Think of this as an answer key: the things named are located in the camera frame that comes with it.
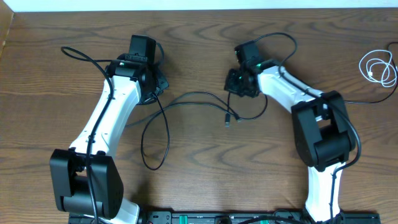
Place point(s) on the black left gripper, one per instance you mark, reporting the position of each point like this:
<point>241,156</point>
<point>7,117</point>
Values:
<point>160,83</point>

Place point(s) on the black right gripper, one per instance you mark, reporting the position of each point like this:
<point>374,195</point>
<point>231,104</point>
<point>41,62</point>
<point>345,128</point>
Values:
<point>231,84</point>

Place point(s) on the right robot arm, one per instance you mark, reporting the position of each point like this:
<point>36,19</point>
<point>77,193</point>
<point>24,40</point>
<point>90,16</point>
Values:
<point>323,133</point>

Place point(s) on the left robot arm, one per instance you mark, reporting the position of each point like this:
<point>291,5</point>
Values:
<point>85,178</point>

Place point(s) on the cardboard side panel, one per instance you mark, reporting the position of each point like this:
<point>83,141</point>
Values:
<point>6,17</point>

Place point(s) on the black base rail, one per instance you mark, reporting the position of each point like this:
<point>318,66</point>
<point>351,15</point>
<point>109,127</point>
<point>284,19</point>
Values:
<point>279,216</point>

